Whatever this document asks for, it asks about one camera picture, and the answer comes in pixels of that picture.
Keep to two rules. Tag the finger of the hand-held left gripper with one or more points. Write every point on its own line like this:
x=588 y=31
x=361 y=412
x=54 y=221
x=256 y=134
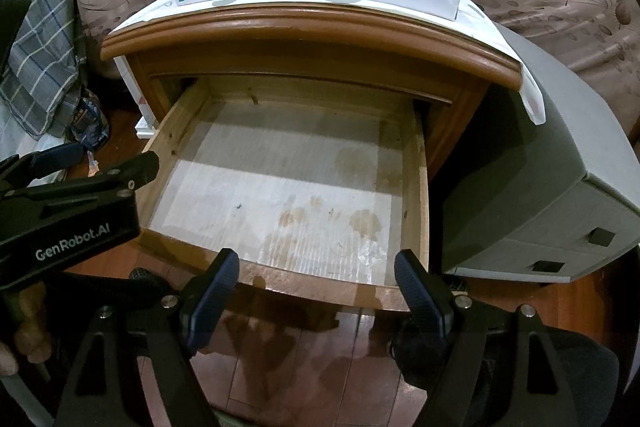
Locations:
x=125 y=172
x=55 y=157

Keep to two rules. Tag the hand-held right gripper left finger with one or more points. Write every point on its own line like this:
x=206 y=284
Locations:
x=210 y=302

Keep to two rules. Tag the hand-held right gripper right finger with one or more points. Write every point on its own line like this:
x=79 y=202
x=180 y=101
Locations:
x=422 y=297

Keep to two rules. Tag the wooden drawer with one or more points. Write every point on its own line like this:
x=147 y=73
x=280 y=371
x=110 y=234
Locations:
x=280 y=187

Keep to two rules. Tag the person's left hand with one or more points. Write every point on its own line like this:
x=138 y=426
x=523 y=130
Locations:
x=32 y=327

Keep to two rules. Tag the small orange wrapper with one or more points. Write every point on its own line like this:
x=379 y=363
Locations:
x=93 y=164

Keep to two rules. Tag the blue packet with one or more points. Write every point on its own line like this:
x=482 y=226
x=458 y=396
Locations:
x=90 y=122

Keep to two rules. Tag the grey checked cloth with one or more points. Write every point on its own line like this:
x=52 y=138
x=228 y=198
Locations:
x=40 y=47

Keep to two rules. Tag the grey box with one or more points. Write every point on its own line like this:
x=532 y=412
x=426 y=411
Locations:
x=540 y=147

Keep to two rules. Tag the wooden nightstand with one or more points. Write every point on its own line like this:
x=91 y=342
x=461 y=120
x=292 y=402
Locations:
x=300 y=37

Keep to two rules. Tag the white paper cover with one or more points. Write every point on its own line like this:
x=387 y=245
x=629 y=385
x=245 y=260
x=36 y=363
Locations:
x=530 y=102

